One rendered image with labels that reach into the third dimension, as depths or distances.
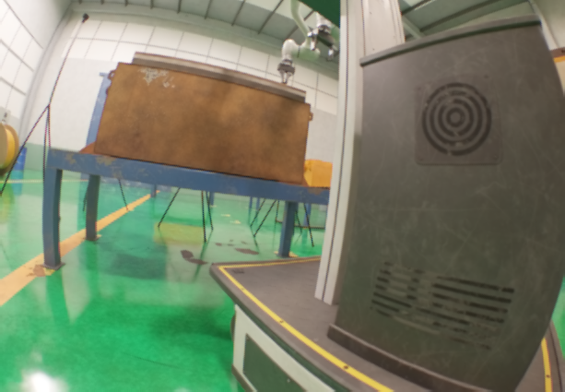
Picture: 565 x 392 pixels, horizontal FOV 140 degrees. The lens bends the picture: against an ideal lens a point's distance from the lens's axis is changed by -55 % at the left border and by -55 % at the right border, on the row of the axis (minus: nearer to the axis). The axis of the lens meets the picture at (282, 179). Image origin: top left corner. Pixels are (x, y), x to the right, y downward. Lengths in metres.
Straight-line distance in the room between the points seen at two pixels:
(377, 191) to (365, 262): 0.11
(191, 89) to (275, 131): 0.60
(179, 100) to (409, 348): 1.45
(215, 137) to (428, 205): 1.24
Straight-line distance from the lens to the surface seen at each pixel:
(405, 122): 0.36
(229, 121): 1.44
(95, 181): 2.00
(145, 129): 1.42
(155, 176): 1.19
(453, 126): 0.33
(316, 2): 1.03
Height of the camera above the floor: 0.57
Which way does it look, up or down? 3 degrees up
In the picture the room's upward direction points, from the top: 7 degrees clockwise
